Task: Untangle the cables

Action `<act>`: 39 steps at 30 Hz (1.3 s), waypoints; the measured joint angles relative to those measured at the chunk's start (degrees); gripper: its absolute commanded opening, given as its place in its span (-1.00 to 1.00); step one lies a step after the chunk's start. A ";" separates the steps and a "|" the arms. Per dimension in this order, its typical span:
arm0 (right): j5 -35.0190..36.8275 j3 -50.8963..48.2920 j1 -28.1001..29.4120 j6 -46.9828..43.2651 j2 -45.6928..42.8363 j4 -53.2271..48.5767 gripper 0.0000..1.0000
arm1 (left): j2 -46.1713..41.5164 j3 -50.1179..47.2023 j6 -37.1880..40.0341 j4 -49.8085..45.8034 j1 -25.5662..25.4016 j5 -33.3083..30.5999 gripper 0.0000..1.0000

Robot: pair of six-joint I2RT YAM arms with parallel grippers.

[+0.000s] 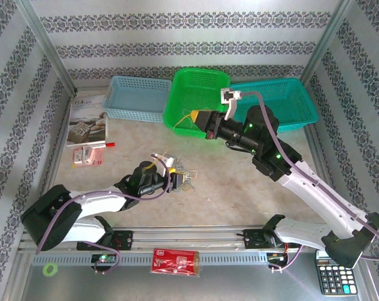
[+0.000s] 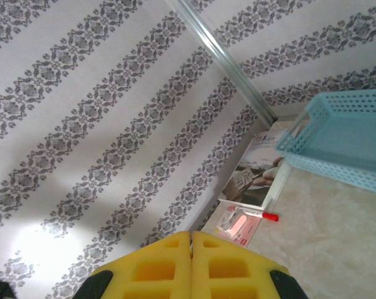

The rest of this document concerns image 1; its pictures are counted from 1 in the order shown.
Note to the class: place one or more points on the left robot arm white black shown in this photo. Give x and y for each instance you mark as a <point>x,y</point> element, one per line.
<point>95,200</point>

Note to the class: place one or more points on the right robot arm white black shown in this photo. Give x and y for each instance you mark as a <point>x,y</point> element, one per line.
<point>321,194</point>

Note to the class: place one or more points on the green mesh plastic basket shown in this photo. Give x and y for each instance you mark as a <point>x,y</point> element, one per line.
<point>189,91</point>

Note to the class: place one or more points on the marker pen with red cap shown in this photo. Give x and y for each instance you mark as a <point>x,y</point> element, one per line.
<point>111,144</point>

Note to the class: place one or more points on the pink blister package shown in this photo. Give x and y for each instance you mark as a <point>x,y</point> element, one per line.
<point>97,160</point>

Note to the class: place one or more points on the teal mesh plastic basket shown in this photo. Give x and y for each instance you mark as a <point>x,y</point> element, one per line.
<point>290,97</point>

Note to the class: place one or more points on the light blue perforated basket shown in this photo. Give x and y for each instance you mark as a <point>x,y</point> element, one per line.
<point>136,94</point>

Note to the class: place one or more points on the red snack packet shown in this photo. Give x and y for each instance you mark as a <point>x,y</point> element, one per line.
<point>174,260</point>

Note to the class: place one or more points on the left controller board with lights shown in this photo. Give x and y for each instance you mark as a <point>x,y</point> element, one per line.
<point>104,258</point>

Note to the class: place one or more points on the book with photo cover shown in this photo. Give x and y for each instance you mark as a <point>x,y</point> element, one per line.
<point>83,119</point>

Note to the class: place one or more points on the right controller board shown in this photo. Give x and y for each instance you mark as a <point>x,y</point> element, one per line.
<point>275,257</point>

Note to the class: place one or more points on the green tape roll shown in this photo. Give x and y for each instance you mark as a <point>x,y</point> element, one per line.
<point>45,270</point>

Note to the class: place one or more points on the black desk calculator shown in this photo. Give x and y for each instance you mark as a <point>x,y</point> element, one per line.
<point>334,279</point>

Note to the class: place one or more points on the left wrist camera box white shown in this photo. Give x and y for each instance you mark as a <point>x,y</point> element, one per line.
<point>167,160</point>

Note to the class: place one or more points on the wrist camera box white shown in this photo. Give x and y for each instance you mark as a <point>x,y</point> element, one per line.
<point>167,160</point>
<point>230,95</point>

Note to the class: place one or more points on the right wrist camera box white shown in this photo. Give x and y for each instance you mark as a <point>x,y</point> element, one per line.
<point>230,95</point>

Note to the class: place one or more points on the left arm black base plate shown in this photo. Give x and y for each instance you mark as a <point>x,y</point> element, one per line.
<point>123,239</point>

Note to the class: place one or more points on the aluminium table side rail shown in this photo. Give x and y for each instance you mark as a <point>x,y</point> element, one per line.
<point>57,150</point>
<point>312,141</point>

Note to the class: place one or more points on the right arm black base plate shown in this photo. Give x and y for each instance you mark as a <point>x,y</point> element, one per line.
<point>252,239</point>

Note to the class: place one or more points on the aluminium frame post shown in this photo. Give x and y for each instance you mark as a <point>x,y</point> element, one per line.
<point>327,40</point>
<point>45,47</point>

